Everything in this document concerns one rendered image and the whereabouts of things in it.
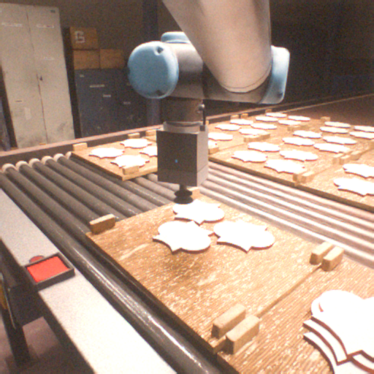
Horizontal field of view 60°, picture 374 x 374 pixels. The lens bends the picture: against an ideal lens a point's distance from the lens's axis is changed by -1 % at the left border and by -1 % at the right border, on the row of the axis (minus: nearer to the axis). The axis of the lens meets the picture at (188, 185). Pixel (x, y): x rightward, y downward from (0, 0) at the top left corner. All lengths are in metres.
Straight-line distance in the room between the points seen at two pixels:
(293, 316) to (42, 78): 4.66
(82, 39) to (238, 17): 5.02
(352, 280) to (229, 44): 0.50
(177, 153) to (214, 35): 0.38
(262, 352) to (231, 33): 0.40
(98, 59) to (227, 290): 4.93
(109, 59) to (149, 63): 4.91
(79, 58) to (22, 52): 0.80
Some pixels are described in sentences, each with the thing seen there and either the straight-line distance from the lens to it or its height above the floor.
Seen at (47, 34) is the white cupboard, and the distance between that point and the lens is 4.99.
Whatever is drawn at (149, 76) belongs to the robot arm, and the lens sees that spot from 0.47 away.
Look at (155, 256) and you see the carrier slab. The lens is 0.67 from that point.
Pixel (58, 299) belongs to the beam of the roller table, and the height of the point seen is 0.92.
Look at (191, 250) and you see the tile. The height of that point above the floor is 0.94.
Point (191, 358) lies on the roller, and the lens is 0.51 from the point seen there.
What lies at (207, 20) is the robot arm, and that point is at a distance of 0.24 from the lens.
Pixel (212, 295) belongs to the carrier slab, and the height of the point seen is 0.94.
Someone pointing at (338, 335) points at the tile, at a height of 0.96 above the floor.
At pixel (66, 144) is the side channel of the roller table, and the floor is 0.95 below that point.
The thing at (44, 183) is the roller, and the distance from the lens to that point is 1.16.
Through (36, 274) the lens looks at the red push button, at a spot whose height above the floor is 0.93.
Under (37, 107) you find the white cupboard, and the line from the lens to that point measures 4.96.
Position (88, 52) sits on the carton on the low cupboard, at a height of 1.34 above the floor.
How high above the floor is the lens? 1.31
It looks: 22 degrees down
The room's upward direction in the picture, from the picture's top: straight up
